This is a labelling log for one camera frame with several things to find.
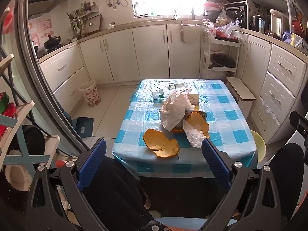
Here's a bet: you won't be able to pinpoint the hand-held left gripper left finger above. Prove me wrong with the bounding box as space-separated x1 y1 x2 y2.
25 138 107 231

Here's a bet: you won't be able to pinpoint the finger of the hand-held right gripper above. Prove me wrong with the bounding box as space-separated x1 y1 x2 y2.
289 111 308 166

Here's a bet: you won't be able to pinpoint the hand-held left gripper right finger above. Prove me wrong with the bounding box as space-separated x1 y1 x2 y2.
200 138 285 231

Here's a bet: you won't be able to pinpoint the thin white plastic bag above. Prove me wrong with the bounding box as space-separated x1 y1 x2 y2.
183 120 208 148

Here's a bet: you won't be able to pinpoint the large orange pomelo peel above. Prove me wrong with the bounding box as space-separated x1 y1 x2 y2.
143 129 180 159
186 111 210 139

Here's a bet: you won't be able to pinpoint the small orange pomelo peel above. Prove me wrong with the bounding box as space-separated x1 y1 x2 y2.
171 123 186 134

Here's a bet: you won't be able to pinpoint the white paper tissue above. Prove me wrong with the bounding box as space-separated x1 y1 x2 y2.
159 89 196 131

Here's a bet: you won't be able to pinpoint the clear plastic bottle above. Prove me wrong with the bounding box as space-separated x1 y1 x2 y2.
152 82 200 101

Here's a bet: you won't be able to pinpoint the person's left trouser leg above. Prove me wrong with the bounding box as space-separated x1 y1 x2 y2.
82 155 154 231

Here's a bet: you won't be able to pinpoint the person's trouser leg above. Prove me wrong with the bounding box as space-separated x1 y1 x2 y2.
267 143 308 222
82 155 154 231

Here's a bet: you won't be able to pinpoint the blue dustpan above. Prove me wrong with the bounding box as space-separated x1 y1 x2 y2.
72 117 95 139

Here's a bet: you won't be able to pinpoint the blue checkered plastic tablecloth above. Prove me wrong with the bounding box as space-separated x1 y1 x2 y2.
112 78 259 178

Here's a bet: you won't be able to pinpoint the pale yellow bucket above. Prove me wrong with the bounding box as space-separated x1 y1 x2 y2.
250 130 267 163

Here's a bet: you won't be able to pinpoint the person's right trouser leg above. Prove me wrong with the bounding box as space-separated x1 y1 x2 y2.
267 143 308 222

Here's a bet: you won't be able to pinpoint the white drawer cabinet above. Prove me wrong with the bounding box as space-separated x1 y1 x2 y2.
241 32 308 145

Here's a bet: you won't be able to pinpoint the white and blue shelf rack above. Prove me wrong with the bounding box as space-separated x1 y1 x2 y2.
0 53 60 190

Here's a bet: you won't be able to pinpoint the black fuzzy slippers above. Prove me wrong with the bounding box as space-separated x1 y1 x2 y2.
5 125 46 193

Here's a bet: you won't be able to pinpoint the white floral wastebasket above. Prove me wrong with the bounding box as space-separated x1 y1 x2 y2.
79 80 101 107

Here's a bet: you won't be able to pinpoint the white low stool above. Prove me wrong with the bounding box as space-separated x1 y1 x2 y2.
225 76 257 121

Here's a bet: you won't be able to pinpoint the silver foil package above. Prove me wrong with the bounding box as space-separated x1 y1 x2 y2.
291 34 308 50

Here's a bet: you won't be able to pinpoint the blue box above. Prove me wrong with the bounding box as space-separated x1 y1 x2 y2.
281 30 293 42

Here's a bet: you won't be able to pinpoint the white stove side cabinet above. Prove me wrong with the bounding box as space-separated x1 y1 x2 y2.
38 43 88 112

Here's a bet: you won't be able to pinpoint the red saucepan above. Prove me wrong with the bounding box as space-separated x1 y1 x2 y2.
292 12 306 33

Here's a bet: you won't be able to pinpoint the black frying pan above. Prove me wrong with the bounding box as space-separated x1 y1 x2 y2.
207 53 236 70

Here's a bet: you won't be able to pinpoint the red and green cloth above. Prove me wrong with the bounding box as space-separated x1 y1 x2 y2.
0 91 16 135

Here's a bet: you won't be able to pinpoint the white electric kettle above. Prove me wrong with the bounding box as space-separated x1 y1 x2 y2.
269 9 289 36

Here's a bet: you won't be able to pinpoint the white shelf cart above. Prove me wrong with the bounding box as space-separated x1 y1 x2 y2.
200 25 241 79

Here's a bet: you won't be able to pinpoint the clear plastic bag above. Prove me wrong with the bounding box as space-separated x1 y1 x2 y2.
215 20 241 38

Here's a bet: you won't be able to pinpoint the white sink base cabinets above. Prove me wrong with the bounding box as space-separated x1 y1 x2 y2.
78 22 205 85

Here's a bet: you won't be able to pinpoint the black wok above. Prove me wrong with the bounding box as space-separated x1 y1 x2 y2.
43 35 62 53

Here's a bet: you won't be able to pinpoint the black toaster oven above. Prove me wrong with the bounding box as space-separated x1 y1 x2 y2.
225 6 246 27

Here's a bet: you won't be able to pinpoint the white storage shelf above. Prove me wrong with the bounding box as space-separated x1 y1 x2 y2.
245 0 299 39

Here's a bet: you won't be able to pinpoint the plastic bag with food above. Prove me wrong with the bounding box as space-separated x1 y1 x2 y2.
216 7 233 24

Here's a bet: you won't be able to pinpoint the white red printed plastic bag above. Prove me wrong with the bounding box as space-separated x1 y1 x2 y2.
202 19 216 39

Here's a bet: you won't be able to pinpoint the hanging utensil rack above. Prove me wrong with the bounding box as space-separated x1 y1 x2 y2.
66 11 86 41

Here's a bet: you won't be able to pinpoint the dark leaning board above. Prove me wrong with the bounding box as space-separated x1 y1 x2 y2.
85 14 103 34

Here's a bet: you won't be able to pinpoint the stack of pots and bowls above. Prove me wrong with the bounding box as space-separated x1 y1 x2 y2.
203 0 222 22

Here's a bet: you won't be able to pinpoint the range hood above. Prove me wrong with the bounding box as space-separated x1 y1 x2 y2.
28 0 75 20

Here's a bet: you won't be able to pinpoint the grey sliding door frame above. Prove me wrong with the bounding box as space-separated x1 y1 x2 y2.
17 0 97 151

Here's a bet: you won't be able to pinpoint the wall spice shelf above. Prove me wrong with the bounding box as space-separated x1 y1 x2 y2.
77 1 100 15

